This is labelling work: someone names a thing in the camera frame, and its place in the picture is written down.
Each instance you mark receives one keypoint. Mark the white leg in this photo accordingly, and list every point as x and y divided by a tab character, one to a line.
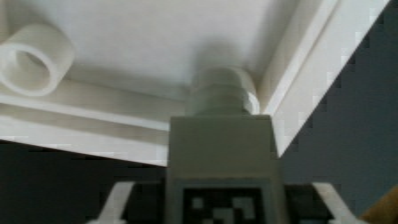
225	186

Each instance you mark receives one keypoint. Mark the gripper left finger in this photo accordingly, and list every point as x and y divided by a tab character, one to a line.
134	204

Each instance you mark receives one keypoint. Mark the white square tabletop part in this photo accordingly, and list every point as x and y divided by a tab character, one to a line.
147	42

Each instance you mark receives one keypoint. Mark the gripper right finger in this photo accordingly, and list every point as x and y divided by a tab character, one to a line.
317	206

